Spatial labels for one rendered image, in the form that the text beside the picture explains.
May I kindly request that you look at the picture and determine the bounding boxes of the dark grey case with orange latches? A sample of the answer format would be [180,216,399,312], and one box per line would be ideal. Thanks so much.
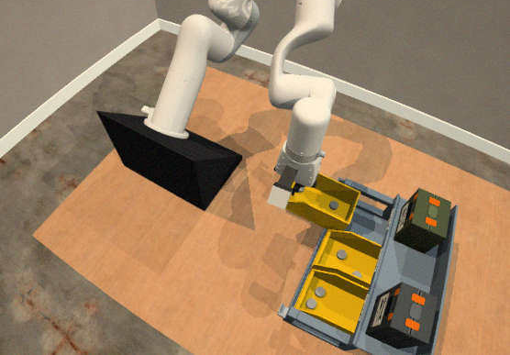
[365,282,438,349]

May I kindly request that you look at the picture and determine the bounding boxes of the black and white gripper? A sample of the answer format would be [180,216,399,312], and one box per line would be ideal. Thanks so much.
[274,140,322,195]

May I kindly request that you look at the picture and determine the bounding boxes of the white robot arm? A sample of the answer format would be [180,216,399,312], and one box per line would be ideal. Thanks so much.
[141,0,341,210]

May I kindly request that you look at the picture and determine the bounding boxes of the dark green case with orange latches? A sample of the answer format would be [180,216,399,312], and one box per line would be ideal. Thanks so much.
[394,188,451,254]

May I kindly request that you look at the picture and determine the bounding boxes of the grey shelf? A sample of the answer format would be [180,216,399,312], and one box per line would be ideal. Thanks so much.
[278,177,459,355]

